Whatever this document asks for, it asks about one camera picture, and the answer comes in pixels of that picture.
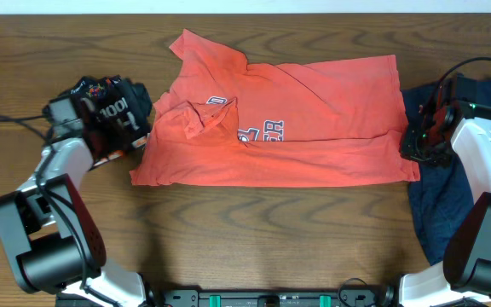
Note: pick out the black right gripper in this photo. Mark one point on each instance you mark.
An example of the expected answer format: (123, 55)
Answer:
(411, 131)

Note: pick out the red printed t-shirt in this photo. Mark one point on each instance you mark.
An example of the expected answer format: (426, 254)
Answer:
(227, 122)

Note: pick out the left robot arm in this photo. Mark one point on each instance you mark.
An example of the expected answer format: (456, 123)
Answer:
(48, 235)

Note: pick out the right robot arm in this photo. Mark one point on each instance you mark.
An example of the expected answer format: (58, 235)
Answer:
(455, 125)

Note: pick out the navy blue shirt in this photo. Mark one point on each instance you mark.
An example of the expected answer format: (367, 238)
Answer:
(441, 199)

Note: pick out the folded black printed jersey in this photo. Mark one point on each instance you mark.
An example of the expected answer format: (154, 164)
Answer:
(110, 114)

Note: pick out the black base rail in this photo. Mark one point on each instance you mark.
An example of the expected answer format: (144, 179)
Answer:
(348, 296)

